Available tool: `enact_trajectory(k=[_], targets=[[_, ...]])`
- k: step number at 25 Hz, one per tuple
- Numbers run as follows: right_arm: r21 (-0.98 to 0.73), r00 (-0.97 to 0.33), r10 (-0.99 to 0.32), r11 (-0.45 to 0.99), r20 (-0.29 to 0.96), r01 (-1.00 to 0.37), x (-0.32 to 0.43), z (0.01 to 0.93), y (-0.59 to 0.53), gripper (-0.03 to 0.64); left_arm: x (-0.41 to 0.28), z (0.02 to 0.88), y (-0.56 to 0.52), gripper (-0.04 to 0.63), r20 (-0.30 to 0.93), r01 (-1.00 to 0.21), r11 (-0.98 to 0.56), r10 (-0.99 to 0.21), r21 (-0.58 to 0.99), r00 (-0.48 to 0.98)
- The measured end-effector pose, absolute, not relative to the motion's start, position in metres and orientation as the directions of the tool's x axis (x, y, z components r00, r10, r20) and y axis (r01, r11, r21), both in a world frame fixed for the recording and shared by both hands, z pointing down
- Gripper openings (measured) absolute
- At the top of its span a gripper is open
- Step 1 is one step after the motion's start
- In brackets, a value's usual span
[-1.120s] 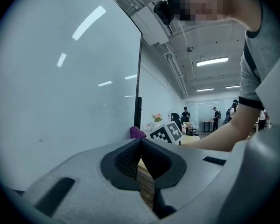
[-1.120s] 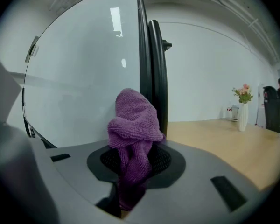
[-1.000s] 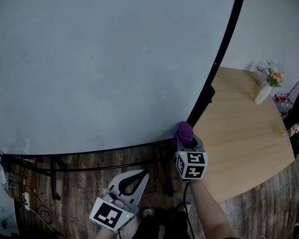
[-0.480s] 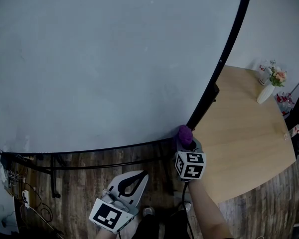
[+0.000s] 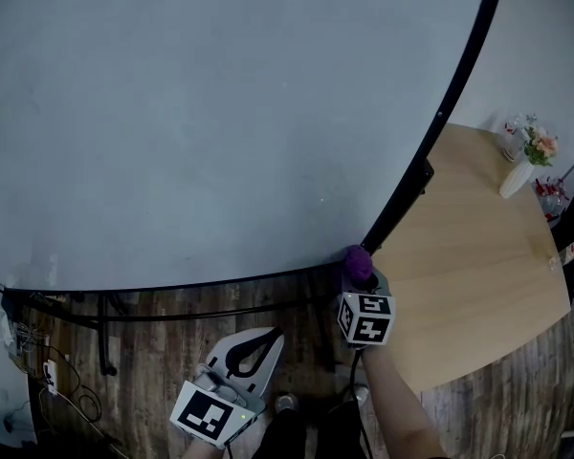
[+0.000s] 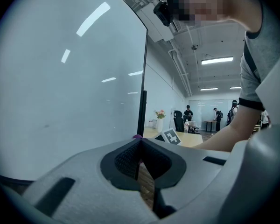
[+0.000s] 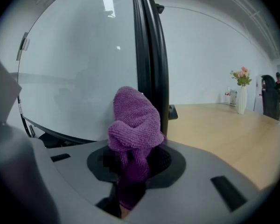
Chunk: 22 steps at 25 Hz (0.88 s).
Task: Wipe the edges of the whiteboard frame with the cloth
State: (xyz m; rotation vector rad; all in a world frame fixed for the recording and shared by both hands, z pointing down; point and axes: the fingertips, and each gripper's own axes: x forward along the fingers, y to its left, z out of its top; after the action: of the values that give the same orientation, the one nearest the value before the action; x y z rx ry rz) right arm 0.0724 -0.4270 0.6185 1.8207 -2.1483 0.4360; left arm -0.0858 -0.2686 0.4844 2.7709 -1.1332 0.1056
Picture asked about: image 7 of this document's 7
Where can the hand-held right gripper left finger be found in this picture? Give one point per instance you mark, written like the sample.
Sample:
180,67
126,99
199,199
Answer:
67,176

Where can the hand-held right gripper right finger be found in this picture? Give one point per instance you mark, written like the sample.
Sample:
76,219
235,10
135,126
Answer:
196,195

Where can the purple cleaning cloth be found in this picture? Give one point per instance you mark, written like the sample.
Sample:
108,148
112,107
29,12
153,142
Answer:
135,120

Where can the whiteboard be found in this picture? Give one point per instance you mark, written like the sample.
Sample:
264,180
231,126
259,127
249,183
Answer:
84,66

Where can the black whiteboard eraser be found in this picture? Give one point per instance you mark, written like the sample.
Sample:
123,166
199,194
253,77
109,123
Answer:
25,44

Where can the light wooden table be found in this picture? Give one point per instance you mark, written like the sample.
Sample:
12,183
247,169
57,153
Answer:
224,136

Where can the white ribbed vase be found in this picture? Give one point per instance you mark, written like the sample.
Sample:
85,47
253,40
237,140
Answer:
241,101

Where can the black office chair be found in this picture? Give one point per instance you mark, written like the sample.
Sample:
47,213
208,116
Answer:
270,99

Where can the pink flower bouquet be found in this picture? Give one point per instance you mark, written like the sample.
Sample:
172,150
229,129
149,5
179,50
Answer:
242,74

